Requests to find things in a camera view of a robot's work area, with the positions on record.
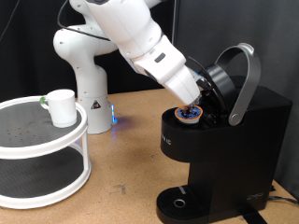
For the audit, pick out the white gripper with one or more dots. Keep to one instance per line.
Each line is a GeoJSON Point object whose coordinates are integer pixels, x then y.
{"type": "Point", "coordinates": [182, 85]}

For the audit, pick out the orange-rimmed coffee pod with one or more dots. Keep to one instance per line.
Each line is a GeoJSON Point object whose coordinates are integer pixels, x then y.
{"type": "Point", "coordinates": [181, 116]}

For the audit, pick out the black Keurig coffee machine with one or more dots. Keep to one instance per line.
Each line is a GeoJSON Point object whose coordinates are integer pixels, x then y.
{"type": "Point", "coordinates": [236, 149]}

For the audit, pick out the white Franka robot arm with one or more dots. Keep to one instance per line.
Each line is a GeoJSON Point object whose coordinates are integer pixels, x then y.
{"type": "Point", "coordinates": [90, 77]}

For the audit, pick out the grey partition panel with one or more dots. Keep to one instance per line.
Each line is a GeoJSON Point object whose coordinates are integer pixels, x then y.
{"type": "Point", "coordinates": [274, 31]}

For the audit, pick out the white mug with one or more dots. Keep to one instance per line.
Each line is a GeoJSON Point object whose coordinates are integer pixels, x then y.
{"type": "Point", "coordinates": [62, 109]}

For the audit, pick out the white two-tier turntable shelf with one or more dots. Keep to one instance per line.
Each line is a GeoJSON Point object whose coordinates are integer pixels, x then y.
{"type": "Point", "coordinates": [28, 130]}

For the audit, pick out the black backdrop curtain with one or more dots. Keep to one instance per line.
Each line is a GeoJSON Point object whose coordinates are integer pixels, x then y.
{"type": "Point", "coordinates": [25, 62]}

